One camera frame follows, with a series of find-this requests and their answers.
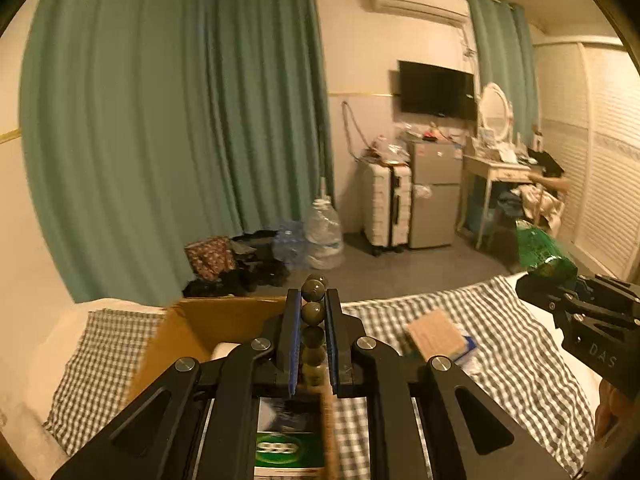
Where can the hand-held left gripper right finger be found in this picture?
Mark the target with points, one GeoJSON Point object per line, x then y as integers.
{"type": "Point", "coordinates": [332, 350]}

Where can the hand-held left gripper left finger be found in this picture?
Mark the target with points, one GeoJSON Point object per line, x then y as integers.
{"type": "Point", "coordinates": [295, 350]}

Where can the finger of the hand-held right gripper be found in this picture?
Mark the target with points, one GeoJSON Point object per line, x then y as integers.
{"type": "Point", "coordinates": [542, 292]}
{"type": "Point", "coordinates": [610, 287]}

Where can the green plastic packet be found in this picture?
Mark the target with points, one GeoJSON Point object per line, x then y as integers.
{"type": "Point", "coordinates": [542, 252]}

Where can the brown cardboard box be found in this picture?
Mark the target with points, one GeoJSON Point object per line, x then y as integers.
{"type": "Point", "coordinates": [225, 320]}

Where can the person's right hand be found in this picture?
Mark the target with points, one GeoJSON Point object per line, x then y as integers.
{"type": "Point", "coordinates": [615, 412]}

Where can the grey white checkered cloth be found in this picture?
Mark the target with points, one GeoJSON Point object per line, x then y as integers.
{"type": "Point", "coordinates": [500, 340]}

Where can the black bags on floor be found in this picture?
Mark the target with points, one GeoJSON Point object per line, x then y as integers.
{"type": "Point", "coordinates": [260, 272]}

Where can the cream clothes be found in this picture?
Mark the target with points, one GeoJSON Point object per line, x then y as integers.
{"type": "Point", "coordinates": [540, 205]}

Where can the blue book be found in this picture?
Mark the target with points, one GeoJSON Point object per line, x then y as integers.
{"type": "Point", "coordinates": [466, 346]}

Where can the blue bin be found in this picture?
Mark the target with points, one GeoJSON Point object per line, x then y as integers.
{"type": "Point", "coordinates": [481, 220]}

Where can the green white medicine box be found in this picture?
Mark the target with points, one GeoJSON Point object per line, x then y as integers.
{"type": "Point", "coordinates": [285, 447]}

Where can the pack of water bottles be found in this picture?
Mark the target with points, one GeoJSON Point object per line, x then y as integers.
{"type": "Point", "coordinates": [290, 245]}

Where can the wooden chair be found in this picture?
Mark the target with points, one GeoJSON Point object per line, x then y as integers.
{"type": "Point", "coordinates": [557, 184]}

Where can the large clear water jug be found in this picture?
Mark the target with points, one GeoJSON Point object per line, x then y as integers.
{"type": "Point", "coordinates": [325, 232]}

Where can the patterned fabric bag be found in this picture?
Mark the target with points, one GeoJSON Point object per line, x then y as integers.
{"type": "Point", "coordinates": [210, 260]}

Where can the white dressing table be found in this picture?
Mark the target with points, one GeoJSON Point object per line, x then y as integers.
{"type": "Point", "coordinates": [500, 172]}

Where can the white louvered wardrobe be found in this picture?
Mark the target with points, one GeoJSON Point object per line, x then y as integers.
{"type": "Point", "coordinates": [600, 160]}

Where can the black bag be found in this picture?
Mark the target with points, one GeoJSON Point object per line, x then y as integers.
{"type": "Point", "coordinates": [545, 162]}

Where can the grey mini fridge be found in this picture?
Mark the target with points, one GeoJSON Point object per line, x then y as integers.
{"type": "Point", "coordinates": [435, 195]}

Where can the white suitcase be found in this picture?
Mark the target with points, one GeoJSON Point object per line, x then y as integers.
{"type": "Point", "coordinates": [382, 205]}

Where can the white oval mirror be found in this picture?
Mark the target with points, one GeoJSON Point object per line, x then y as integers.
{"type": "Point", "coordinates": [495, 110]}

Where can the clear plastic bags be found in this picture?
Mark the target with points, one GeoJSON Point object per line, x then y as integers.
{"type": "Point", "coordinates": [387, 152]}

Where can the narrow green curtain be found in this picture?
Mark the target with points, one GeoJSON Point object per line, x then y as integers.
{"type": "Point", "coordinates": [505, 50]}

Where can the cream textured blanket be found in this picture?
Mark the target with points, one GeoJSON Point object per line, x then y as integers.
{"type": "Point", "coordinates": [20, 440]}

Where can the white air conditioner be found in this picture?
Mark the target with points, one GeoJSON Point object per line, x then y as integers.
{"type": "Point", "coordinates": [415, 2]}

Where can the black wall television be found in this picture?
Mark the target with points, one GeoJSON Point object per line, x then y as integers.
{"type": "Point", "coordinates": [435, 90]}

